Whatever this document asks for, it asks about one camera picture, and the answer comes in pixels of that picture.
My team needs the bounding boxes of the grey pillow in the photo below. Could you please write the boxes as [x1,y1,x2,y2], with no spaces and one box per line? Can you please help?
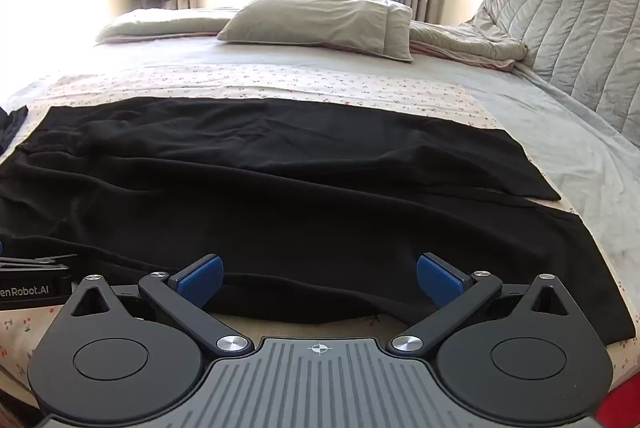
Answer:
[216,0,414,63]

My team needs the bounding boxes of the black pants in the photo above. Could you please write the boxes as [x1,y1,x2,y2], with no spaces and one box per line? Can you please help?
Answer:
[0,96,636,345]

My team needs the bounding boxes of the folded grey quilt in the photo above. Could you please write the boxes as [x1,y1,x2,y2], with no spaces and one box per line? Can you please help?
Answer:
[94,6,242,44]

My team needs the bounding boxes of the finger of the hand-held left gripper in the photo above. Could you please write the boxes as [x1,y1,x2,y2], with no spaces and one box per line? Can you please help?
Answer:
[0,253,79,270]

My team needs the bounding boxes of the red cloth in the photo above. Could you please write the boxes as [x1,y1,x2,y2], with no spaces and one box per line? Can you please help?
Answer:
[592,385,640,428]

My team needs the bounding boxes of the crumpled grey blanket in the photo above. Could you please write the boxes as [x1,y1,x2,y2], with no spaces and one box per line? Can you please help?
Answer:
[408,20,529,71]

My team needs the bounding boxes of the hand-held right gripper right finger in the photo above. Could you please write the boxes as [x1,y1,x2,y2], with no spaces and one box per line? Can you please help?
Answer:
[389,252,577,354]

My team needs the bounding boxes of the cherry print bed sheet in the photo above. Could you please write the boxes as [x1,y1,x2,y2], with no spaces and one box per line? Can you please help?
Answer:
[0,62,640,409]

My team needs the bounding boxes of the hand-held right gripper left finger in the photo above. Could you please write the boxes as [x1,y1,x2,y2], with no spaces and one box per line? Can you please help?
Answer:
[68,254,253,354]

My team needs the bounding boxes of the grey quilted headboard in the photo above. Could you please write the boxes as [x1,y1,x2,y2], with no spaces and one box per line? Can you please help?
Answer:
[472,0,640,135]

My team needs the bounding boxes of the folded thin black garment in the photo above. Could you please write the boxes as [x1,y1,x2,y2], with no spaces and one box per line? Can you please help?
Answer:
[0,106,30,157]

